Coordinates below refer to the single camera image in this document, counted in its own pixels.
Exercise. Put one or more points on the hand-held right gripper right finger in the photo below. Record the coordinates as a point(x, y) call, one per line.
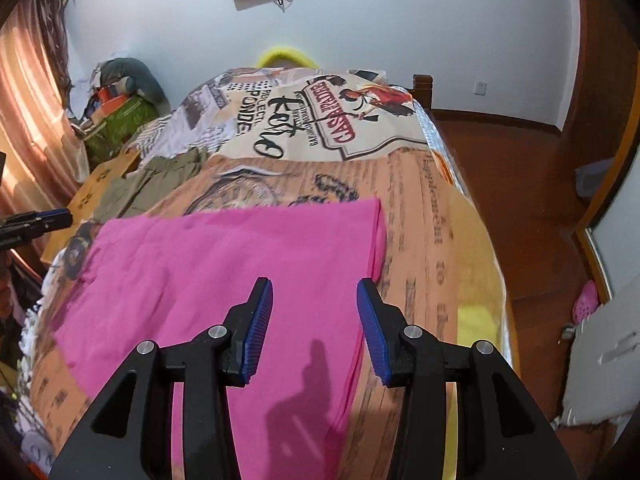
point(372, 322)

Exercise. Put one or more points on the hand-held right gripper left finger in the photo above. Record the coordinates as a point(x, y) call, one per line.
point(257, 320)

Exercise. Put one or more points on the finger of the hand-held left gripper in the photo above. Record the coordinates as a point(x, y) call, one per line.
point(50, 217)

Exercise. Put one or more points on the pink pants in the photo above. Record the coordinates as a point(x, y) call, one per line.
point(210, 270)

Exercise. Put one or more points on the orange paper bag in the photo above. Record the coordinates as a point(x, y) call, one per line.
point(95, 185)

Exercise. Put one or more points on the olive green shorts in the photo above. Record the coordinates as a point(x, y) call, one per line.
point(145, 182)

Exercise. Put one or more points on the brown curtain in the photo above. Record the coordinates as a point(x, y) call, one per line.
point(35, 105)

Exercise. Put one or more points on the pile of bags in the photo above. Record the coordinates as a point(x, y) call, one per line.
point(120, 105)

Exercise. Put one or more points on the bed with printed sheet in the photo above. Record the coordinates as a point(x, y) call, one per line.
point(300, 160)

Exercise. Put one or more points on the pink clog shoe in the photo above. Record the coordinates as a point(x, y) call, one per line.
point(585, 302)

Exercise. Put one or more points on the white cushion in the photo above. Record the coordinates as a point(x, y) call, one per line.
point(605, 355)

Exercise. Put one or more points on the yellow pillow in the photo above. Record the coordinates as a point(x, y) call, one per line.
point(286, 56)

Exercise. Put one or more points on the wooden bed post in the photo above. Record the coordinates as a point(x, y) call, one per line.
point(422, 91)

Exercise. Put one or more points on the wall socket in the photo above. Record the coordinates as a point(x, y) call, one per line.
point(480, 87)

